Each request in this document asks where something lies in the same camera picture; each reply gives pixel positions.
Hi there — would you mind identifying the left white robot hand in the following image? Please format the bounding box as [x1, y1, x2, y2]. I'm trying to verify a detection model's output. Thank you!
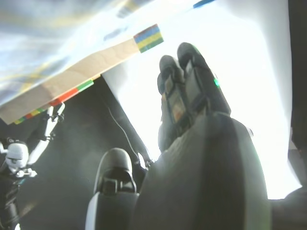
[85, 42, 273, 230]

